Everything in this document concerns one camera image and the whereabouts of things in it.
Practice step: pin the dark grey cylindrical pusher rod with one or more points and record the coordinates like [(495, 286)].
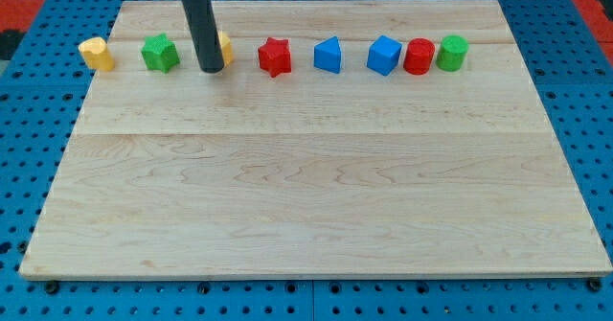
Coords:
[(202, 25)]

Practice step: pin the green star block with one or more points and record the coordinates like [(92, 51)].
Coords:
[(159, 53)]

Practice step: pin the red star block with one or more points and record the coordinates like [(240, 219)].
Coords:
[(275, 56)]

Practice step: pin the yellow block behind rod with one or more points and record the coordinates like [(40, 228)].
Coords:
[(226, 48)]

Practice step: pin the yellow heart block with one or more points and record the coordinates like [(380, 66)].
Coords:
[(96, 54)]

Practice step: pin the blue triangle block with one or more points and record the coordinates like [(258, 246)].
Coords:
[(327, 55)]

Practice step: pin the light wooden board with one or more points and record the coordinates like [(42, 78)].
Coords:
[(186, 176)]

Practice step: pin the blue cube block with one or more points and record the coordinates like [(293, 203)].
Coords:
[(383, 55)]

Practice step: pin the red cylinder block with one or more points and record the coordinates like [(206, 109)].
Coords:
[(418, 56)]

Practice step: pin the green cylinder block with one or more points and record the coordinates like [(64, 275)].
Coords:
[(452, 52)]

